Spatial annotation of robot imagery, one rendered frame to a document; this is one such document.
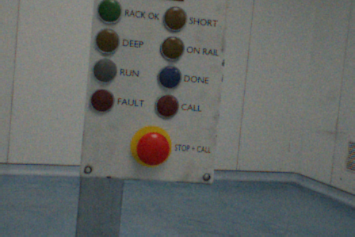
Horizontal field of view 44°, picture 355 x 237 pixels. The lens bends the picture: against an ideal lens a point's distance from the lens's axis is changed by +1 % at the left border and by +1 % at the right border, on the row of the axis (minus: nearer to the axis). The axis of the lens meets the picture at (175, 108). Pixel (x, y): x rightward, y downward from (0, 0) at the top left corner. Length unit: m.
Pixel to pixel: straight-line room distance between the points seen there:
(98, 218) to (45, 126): 3.76
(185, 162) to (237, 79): 4.27
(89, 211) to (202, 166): 0.17
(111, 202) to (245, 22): 4.34
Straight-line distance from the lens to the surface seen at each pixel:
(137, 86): 0.55
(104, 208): 0.63
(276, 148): 5.12
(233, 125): 4.83
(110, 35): 0.54
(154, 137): 0.52
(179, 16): 0.55
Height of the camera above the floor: 0.96
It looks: 3 degrees down
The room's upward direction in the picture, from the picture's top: 5 degrees clockwise
